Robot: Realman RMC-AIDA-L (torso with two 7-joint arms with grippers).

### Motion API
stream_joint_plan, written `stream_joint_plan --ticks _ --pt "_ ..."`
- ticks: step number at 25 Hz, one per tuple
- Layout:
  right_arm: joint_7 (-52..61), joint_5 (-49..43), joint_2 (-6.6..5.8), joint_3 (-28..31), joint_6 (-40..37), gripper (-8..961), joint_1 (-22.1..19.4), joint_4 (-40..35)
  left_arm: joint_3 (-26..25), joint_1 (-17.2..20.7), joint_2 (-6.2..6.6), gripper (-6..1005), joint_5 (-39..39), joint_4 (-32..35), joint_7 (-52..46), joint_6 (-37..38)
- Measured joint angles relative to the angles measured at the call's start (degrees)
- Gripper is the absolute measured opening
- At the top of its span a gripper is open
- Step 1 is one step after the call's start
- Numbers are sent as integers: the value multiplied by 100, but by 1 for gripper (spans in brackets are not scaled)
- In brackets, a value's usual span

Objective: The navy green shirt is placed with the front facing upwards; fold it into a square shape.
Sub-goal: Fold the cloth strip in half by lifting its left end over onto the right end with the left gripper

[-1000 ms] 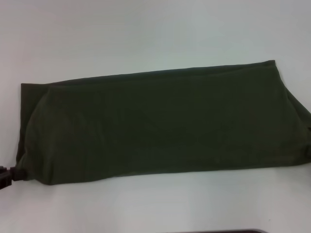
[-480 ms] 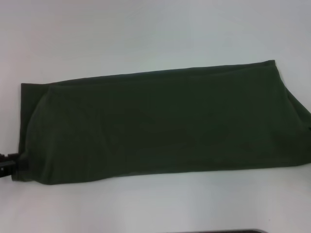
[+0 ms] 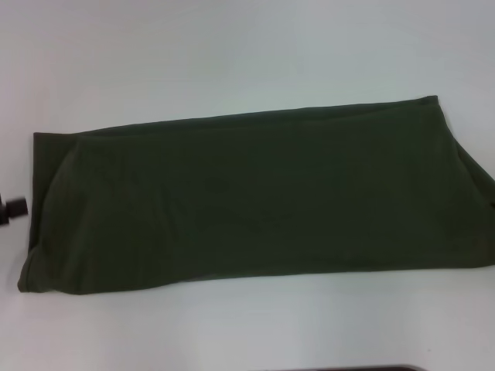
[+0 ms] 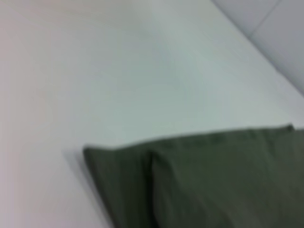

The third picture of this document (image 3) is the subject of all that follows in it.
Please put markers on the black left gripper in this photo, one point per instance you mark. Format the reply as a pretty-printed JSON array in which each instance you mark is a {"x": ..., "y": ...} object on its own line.
[{"x": 3, "y": 210}]

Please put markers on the dark green printed t-shirt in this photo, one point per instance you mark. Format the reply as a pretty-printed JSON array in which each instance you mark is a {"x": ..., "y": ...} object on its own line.
[{"x": 247, "y": 193}]

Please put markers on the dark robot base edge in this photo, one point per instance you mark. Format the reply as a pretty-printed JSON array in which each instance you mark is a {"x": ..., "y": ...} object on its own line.
[{"x": 383, "y": 368}]

